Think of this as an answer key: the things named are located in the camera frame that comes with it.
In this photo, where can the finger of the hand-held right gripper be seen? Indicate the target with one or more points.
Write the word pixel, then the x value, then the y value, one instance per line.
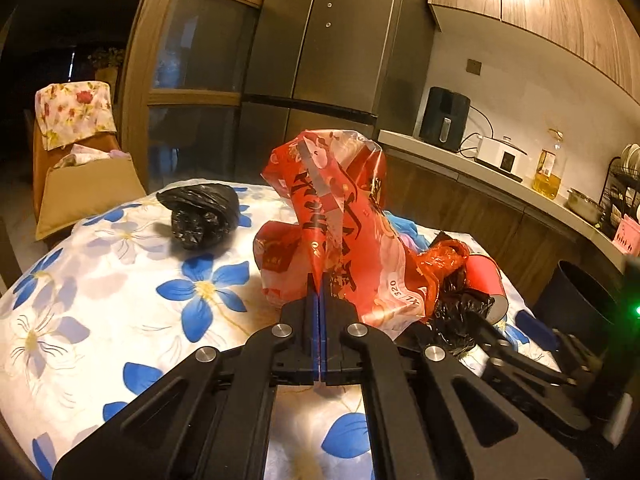
pixel 540 395
pixel 530 357

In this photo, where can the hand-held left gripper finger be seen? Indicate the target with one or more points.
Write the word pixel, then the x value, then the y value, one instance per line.
pixel 324 320
pixel 314 320

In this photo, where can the black trash bin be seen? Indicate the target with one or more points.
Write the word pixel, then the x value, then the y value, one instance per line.
pixel 575 300

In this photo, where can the small black plastic bag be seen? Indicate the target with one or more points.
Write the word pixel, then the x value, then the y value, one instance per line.
pixel 457 320

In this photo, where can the red printed plastic bag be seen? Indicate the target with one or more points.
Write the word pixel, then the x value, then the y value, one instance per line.
pixel 350 200

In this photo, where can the red translucent plastic bag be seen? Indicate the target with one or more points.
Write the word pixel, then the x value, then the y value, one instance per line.
pixel 442 260

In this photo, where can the large black plastic bag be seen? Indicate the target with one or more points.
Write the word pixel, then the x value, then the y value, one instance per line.
pixel 205 210

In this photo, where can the red tin can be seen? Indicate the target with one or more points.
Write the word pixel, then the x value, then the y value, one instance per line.
pixel 482 280

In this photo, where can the blue plastic bag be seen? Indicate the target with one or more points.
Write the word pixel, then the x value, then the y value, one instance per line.
pixel 402 225

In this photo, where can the pink box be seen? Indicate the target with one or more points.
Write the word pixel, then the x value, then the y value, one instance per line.
pixel 629 237

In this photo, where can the wooden base cabinet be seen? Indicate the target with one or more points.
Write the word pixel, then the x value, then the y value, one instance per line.
pixel 475 215

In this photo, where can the steel pot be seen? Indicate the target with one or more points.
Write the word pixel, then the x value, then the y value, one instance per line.
pixel 585 207

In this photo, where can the cooking oil bottle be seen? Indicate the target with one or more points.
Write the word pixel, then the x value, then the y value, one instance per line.
pixel 547 170

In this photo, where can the black dish rack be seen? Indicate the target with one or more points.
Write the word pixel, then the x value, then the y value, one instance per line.
pixel 620 185

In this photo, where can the blue floral tablecloth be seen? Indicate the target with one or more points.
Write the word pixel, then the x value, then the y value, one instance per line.
pixel 125 285

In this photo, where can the white rice cooker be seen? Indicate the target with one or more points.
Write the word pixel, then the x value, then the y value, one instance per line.
pixel 500 152

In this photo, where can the black air fryer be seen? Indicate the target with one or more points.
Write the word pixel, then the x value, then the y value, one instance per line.
pixel 442 115

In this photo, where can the tan seat cushion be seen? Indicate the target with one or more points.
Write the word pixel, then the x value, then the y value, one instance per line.
pixel 90 195

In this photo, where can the stainless steel refrigerator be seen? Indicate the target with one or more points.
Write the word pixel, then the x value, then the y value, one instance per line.
pixel 340 60

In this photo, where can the pink folded cloth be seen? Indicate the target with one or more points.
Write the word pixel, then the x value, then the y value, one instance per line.
pixel 90 154

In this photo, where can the wooden glass door cabinet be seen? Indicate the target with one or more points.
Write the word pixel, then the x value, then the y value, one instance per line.
pixel 200 50

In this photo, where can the brown wooden chair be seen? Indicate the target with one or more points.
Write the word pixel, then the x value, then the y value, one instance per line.
pixel 42 160

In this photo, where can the red floral cloth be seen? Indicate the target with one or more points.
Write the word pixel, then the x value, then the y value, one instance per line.
pixel 75 110

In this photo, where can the wall socket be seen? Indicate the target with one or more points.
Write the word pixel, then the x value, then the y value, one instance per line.
pixel 474 66

